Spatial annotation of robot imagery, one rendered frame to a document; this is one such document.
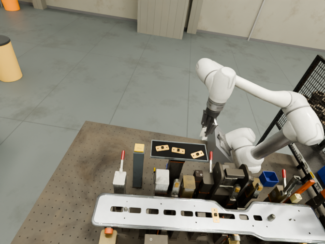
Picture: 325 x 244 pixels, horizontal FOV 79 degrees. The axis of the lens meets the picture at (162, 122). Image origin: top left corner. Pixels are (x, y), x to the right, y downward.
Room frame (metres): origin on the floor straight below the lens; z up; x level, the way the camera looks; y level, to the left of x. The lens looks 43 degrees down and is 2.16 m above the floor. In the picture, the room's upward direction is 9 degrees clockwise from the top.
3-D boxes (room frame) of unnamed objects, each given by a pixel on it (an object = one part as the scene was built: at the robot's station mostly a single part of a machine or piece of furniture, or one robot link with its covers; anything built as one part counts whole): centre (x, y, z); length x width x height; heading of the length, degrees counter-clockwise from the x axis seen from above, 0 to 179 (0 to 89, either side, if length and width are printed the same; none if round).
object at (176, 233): (0.50, -0.19, 0.84); 0.12 x 0.05 x 0.29; 5
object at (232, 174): (0.73, -0.48, 0.94); 0.18 x 0.13 x 0.49; 95
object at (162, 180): (0.66, -0.05, 0.90); 0.13 x 0.08 x 0.41; 5
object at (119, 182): (0.64, 0.21, 0.88); 0.12 x 0.07 x 0.36; 5
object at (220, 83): (0.84, -0.25, 1.69); 0.13 x 0.11 x 0.16; 23
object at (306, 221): (0.51, -0.38, 1.00); 1.38 x 0.22 x 0.02; 95
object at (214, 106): (0.83, -0.25, 1.58); 0.09 x 0.09 x 0.06
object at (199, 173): (0.72, -0.28, 0.90); 0.05 x 0.05 x 0.40; 5
